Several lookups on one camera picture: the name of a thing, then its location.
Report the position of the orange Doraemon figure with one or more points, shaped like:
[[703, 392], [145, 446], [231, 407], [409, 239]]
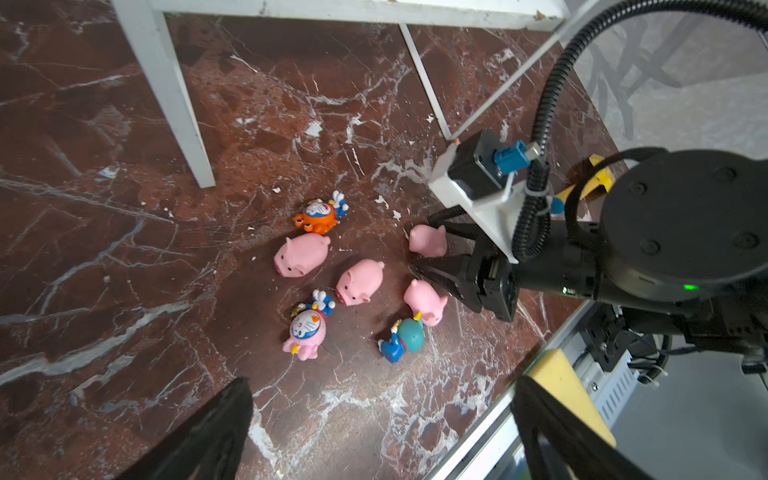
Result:
[[320, 216]]

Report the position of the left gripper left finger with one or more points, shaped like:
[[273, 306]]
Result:
[[208, 445]]

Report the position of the yellow sponge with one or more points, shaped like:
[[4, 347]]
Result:
[[554, 373]]

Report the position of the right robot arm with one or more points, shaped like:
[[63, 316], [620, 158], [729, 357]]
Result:
[[676, 264]]

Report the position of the teal blue Doraemon figure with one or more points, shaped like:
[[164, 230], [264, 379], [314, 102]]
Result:
[[407, 336]]

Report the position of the pink pig toy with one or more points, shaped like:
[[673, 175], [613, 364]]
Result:
[[423, 299], [428, 241], [358, 284], [300, 255]]

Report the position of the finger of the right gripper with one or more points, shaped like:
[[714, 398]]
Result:
[[445, 218], [457, 274]]

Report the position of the pink Doraemon figure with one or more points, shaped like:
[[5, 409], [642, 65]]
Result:
[[308, 327]]

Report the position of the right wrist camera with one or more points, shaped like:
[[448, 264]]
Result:
[[504, 190]]

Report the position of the white two-tier shelf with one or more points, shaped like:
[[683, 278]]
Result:
[[286, 108]]

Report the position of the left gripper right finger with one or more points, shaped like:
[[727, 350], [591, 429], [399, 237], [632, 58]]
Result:
[[558, 445]]

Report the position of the yellow toy spatula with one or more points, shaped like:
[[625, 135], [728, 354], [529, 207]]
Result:
[[604, 178]]

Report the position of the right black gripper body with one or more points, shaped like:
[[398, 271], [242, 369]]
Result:
[[498, 290]]

